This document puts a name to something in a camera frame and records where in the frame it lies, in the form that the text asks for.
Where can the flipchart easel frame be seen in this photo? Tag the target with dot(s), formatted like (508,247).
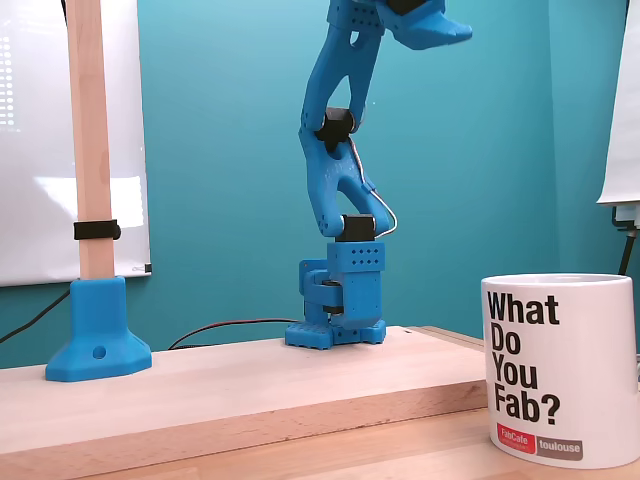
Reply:
(626,215)

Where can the blue post base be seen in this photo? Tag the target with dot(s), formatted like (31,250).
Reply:
(97,330)

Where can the white flipchart paper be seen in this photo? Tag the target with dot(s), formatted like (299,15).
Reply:
(625,125)

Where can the wooden post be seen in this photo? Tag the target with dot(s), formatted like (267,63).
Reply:
(90,125)

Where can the wooden base board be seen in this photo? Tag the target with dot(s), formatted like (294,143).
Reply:
(250,385)

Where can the white mug with black text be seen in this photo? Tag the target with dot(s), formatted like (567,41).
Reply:
(590,360)

